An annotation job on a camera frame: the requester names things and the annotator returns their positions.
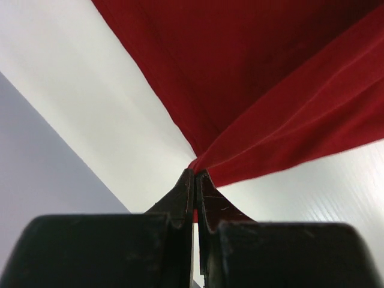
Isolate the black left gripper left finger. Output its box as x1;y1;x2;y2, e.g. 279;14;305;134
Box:
10;169;194;287

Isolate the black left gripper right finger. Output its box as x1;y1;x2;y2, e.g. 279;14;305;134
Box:
195;171;378;287

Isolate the dark red t-shirt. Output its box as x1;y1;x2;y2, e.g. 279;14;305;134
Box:
94;1;383;187

